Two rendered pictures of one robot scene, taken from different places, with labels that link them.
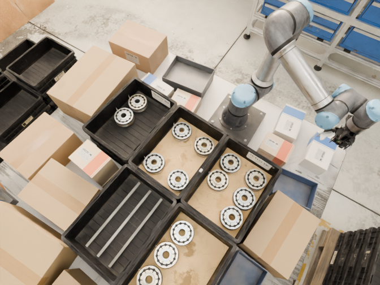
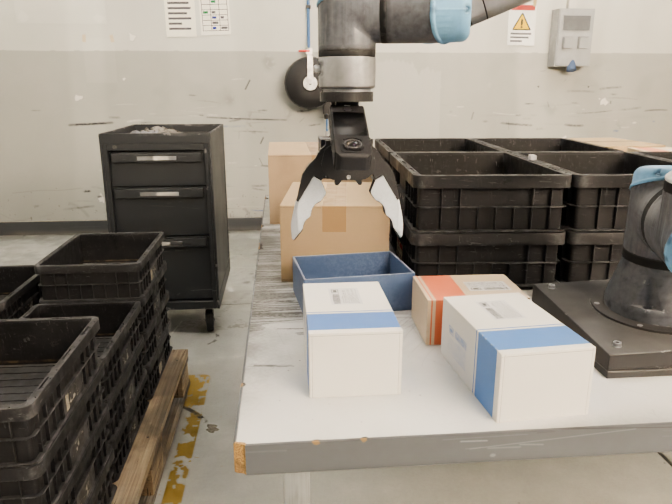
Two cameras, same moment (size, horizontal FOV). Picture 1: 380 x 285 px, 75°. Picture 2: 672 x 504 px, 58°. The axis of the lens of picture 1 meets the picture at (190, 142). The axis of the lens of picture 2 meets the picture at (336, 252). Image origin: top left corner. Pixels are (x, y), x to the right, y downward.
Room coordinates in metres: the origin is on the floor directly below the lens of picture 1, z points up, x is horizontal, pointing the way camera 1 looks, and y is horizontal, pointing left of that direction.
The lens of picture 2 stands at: (1.19, -1.20, 1.09)
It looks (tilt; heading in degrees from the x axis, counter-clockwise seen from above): 16 degrees down; 144
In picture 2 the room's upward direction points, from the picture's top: straight up
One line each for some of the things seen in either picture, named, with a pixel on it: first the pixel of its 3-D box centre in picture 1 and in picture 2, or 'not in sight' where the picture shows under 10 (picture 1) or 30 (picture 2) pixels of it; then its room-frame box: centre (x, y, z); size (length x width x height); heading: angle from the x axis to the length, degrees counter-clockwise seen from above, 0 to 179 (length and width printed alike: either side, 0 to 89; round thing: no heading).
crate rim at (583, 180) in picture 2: (178, 148); (604, 167); (0.47, 0.05, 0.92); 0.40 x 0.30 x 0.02; 146
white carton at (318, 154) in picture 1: (318, 152); (347, 333); (0.55, -0.71, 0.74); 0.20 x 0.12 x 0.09; 149
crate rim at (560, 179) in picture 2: (232, 185); (468, 167); (0.30, -0.20, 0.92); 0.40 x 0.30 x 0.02; 146
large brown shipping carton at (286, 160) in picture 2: not in sight; (316, 178); (-0.40, -0.12, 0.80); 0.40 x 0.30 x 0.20; 150
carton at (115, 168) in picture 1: (98, 165); not in sight; (0.41, 0.46, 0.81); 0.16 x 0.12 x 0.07; 52
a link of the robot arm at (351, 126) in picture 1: (358, 124); (344, 75); (0.53, -0.70, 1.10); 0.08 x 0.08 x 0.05
